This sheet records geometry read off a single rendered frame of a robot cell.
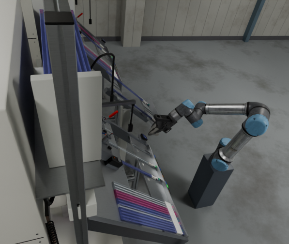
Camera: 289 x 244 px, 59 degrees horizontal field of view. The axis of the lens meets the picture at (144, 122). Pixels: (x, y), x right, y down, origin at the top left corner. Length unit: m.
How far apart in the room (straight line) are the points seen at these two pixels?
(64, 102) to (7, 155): 0.21
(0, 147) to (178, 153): 2.33
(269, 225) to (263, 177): 0.54
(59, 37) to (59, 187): 0.49
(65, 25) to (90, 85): 0.26
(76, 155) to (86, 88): 0.17
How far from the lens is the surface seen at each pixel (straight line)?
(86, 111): 0.69
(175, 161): 2.71
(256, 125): 1.57
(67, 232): 1.58
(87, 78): 0.63
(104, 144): 1.20
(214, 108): 1.76
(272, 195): 2.88
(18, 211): 0.82
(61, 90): 0.46
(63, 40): 0.43
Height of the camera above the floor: 2.05
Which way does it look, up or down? 42 degrees down
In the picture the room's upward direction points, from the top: 9 degrees clockwise
